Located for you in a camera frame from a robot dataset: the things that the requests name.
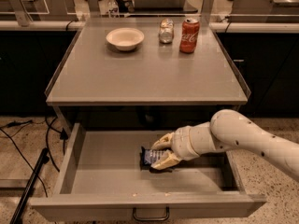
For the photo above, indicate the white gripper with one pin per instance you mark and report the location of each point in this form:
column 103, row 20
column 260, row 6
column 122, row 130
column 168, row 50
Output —
column 181, row 143

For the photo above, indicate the clear glass jar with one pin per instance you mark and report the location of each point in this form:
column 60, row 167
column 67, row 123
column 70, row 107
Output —
column 166, row 32

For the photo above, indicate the grey cabinet table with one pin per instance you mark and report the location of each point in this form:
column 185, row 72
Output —
column 95, row 73

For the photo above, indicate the red coca-cola can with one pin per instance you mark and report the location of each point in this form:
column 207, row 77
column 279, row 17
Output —
column 190, row 31

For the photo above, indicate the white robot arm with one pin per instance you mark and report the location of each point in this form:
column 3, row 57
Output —
column 227, row 130

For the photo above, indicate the white bowl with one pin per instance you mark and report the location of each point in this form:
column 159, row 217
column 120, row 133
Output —
column 125, row 39

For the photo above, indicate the grey open drawer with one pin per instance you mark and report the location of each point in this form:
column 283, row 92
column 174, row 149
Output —
column 100, row 179

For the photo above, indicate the black bar on floor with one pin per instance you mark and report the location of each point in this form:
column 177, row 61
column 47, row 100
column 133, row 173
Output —
column 43, row 158

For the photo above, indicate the clear water bottle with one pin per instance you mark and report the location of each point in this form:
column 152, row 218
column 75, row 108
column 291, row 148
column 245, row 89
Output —
column 113, row 9

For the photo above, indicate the dark metal drawer handle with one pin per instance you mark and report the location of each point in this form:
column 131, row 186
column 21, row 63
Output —
column 151, row 215

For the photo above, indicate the blue rxbar blueberry wrapper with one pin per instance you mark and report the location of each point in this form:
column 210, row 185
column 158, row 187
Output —
column 148, row 157

